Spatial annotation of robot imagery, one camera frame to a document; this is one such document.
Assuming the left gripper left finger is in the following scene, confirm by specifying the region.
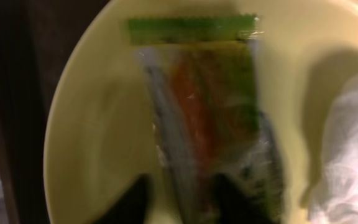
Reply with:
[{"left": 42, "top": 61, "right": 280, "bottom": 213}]
[{"left": 92, "top": 174, "right": 152, "bottom": 224}]

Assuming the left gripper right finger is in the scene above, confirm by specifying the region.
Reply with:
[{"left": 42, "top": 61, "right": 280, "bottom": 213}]
[{"left": 212, "top": 174, "right": 273, "bottom": 224}]

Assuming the green snack wrapper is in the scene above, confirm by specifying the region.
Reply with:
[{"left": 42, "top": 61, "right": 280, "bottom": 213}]
[{"left": 126, "top": 14, "right": 285, "bottom": 223}]

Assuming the yellow round plate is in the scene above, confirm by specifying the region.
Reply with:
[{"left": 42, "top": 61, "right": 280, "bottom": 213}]
[{"left": 44, "top": 1, "right": 358, "bottom": 223}]

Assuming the crumpled white napkin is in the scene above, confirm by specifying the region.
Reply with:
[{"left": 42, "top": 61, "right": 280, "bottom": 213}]
[{"left": 308, "top": 76, "right": 358, "bottom": 223}]

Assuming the dark brown serving tray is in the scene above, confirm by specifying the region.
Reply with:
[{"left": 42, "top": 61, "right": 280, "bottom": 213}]
[{"left": 0, "top": 0, "right": 107, "bottom": 223}]

